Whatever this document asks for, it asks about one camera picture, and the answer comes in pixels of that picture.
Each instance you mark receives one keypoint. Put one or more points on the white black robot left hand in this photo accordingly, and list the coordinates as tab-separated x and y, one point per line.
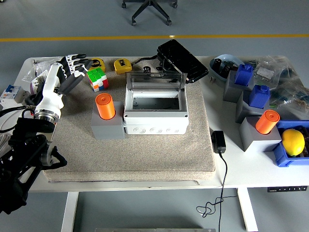
51	87

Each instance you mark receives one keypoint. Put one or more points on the clear bags of small parts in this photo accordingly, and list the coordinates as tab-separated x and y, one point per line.
38	72

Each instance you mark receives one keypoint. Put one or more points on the grey junction box clear lid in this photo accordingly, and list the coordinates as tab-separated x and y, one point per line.
154	125

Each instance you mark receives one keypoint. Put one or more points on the black table control panel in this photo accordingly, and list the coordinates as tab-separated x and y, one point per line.
287	189

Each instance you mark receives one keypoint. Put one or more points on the blue plastic block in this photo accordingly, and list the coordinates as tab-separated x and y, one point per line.
243	75
258	96

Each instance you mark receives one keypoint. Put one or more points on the white circuit breaker blue lever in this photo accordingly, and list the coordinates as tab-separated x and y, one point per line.
9	95

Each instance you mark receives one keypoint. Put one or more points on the white table leg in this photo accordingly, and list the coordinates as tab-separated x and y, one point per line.
247	210
70	212

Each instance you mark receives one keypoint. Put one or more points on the grey holder block with hole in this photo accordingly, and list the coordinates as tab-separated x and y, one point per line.
106	130

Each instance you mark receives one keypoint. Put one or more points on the black flat ribbed device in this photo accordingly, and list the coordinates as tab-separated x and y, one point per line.
183	60

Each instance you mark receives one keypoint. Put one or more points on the black capacitor white print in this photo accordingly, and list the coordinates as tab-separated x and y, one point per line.
146	69

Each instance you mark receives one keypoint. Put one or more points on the grey-brown mat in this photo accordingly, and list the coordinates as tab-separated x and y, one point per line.
144	157

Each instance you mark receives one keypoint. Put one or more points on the yellow lemon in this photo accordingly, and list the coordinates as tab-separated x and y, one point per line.
292	142

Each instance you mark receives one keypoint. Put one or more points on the black power adapter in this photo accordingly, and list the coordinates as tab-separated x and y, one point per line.
218	141

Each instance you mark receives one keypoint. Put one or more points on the blue storage bin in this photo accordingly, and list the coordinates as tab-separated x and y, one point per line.
282	157

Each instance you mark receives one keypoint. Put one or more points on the colourful puzzle cube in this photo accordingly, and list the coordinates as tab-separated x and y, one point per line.
97	79

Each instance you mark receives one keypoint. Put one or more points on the clear bag of electronic parts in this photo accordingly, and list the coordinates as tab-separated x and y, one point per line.
292	96
268	70

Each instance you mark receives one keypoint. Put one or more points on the yellow tape measure black face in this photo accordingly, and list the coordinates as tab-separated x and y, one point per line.
99	64

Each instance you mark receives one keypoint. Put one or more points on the black office chair base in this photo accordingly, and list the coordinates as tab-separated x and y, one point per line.
150	7

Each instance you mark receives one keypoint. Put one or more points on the orange cylinder battery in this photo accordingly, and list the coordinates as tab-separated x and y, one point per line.
105	106
266	122

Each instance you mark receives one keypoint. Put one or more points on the small metal plug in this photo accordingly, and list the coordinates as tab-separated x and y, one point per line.
212	80

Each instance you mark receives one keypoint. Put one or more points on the light blue bowl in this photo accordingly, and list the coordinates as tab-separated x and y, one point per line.
217	73

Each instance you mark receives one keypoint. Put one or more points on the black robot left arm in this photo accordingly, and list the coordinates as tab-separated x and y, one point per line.
21	145

